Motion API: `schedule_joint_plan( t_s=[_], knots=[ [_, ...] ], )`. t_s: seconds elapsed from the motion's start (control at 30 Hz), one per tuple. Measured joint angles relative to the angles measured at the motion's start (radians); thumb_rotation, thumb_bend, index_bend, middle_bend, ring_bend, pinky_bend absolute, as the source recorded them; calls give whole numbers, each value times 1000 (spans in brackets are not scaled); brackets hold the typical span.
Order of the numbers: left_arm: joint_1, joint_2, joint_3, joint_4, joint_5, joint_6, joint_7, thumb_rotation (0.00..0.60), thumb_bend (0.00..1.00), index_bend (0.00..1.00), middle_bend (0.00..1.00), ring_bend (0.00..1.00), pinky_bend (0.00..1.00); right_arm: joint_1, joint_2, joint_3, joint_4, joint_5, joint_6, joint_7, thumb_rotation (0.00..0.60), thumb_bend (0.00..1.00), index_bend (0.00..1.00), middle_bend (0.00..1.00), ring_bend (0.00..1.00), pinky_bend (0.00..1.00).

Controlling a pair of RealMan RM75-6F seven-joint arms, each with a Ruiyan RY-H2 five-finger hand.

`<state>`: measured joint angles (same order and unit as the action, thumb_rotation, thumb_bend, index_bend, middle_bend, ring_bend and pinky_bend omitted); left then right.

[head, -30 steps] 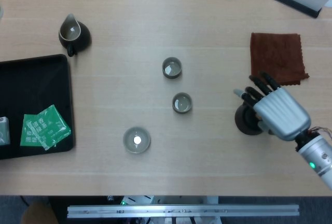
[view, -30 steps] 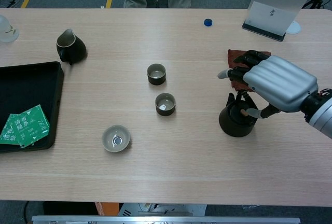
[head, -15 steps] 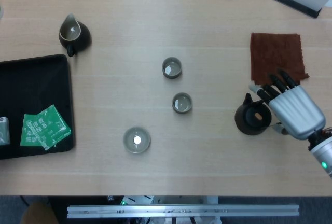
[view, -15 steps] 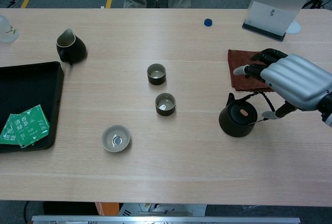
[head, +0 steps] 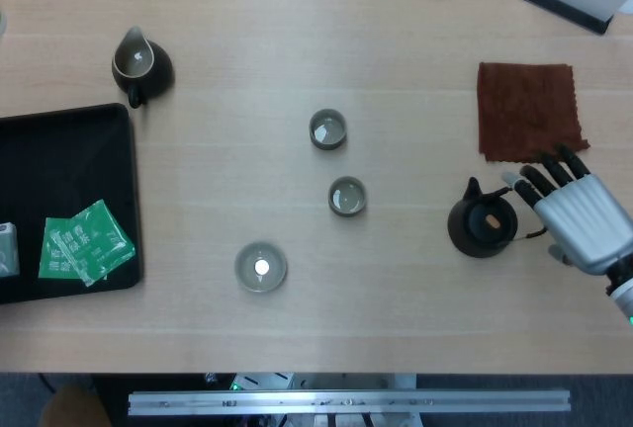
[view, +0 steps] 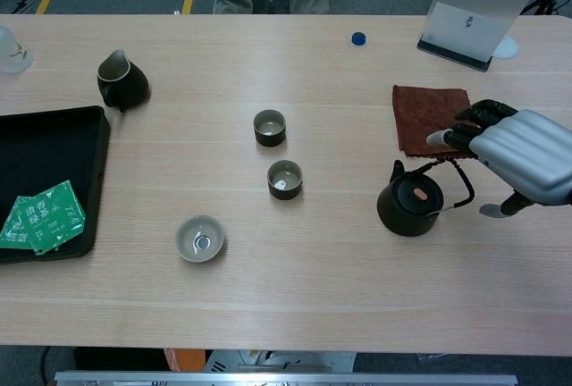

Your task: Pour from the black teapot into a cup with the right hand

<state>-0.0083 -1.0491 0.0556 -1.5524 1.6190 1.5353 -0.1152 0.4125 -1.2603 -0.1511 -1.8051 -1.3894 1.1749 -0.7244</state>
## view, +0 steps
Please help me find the white round cable grommet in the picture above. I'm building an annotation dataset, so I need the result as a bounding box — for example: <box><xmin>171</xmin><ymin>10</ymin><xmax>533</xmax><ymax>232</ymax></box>
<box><xmin>493</xmin><ymin>35</ymin><xmax>520</xmax><ymax>59</ymax></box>

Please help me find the aluminium profile rail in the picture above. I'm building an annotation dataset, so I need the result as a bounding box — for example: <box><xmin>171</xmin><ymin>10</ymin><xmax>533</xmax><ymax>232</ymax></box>
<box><xmin>53</xmin><ymin>370</ymin><xmax>519</xmax><ymax>386</ymax></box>

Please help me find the frosted glass cup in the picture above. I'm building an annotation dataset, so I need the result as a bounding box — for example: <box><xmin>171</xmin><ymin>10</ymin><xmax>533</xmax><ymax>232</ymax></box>
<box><xmin>0</xmin><ymin>25</ymin><xmax>35</xmax><ymax>75</ymax></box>

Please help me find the small dark teacup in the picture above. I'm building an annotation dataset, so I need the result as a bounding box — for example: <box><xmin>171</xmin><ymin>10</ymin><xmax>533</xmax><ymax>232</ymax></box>
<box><xmin>252</xmin><ymin>109</ymin><xmax>287</xmax><ymax>148</ymax></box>
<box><xmin>266</xmin><ymin>159</ymin><xmax>305</xmax><ymax>201</ymax></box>

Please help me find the green tea packet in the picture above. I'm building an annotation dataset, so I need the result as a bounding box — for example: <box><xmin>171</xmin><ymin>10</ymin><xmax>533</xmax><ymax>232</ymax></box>
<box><xmin>0</xmin><ymin>195</ymin><xmax>35</xmax><ymax>249</ymax></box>
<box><xmin>15</xmin><ymin>180</ymin><xmax>87</xmax><ymax>256</ymax></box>

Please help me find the white electronics box under table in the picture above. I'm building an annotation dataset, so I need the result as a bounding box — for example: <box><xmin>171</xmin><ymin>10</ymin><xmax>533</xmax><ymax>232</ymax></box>
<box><xmin>203</xmin><ymin>349</ymin><xmax>358</xmax><ymax>373</ymax></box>

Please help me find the brown folded cloth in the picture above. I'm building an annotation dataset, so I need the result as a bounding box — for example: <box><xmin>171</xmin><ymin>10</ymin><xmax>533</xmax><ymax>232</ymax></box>
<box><xmin>391</xmin><ymin>84</ymin><xmax>482</xmax><ymax>160</ymax></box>

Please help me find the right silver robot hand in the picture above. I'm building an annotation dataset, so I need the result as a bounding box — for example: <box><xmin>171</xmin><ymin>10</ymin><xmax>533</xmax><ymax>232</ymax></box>
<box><xmin>426</xmin><ymin>99</ymin><xmax>572</xmax><ymax>219</ymax></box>

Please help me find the dark ceramic pouring pitcher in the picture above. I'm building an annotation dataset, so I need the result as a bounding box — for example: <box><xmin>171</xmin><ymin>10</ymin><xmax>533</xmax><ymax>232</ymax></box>
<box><xmin>96</xmin><ymin>49</ymin><xmax>151</xmax><ymax>113</ymax></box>

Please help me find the wide grey tea bowl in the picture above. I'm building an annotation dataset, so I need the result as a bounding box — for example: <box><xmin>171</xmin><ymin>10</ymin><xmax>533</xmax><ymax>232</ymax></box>
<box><xmin>174</xmin><ymin>214</ymin><xmax>226</xmax><ymax>264</ymax></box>

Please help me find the black rectangular tray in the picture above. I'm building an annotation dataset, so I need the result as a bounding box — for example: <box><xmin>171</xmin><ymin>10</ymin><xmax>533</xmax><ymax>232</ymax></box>
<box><xmin>0</xmin><ymin>105</ymin><xmax>112</xmax><ymax>265</ymax></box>

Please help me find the orange object under table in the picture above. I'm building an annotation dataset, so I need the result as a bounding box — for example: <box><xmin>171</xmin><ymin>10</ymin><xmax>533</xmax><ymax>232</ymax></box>
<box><xmin>164</xmin><ymin>348</ymin><xmax>207</xmax><ymax>373</ymax></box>

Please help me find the dark ceramic teapot with handle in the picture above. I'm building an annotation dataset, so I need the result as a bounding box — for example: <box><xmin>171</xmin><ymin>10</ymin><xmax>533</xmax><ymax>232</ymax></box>
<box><xmin>376</xmin><ymin>157</ymin><xmax>475</xmax><ymax>238</ymax></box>

